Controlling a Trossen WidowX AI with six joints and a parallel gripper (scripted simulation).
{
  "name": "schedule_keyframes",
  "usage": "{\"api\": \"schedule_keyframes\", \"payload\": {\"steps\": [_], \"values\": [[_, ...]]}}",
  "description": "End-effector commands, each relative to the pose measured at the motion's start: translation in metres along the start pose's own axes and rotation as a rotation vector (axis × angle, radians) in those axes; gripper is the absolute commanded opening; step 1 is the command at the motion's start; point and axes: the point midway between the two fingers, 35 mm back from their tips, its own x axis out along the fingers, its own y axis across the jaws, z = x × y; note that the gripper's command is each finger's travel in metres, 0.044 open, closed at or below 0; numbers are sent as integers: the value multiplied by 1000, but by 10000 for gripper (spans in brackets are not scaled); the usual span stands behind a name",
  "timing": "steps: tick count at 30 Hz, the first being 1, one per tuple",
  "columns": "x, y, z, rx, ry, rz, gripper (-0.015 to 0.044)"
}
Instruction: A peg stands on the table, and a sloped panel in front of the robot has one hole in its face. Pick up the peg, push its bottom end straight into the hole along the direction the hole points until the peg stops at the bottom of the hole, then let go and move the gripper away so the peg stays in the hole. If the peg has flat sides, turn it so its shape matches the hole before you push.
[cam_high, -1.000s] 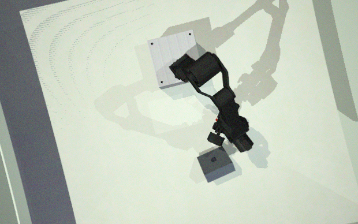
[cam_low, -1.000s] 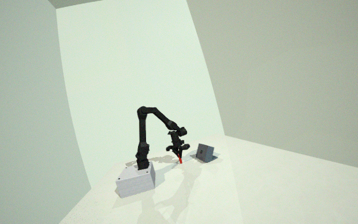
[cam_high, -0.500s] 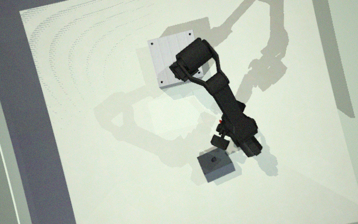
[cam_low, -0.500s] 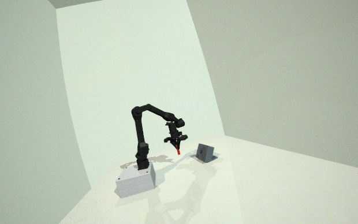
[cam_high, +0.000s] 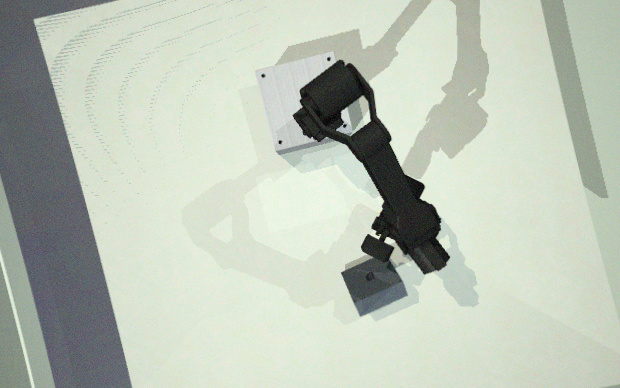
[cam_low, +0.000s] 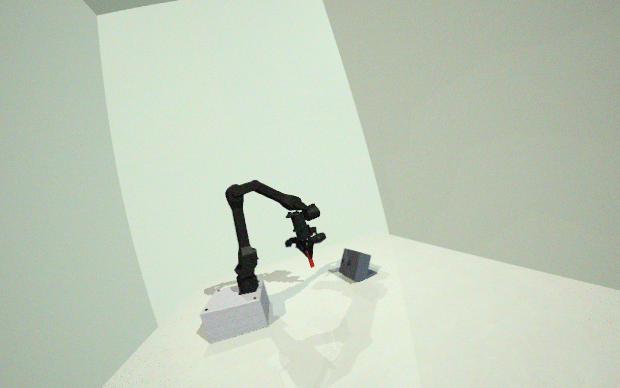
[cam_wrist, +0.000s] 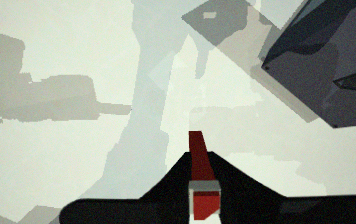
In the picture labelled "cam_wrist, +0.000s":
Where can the red peg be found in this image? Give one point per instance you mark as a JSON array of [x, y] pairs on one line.
[[204, 189]]

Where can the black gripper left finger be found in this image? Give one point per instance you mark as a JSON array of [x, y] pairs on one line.
[[167, 202]]

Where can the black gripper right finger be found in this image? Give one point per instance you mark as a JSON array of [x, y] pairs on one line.
[[244, 200]]

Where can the dark grey sloped panel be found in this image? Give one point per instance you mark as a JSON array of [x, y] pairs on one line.
[[315, 59]]

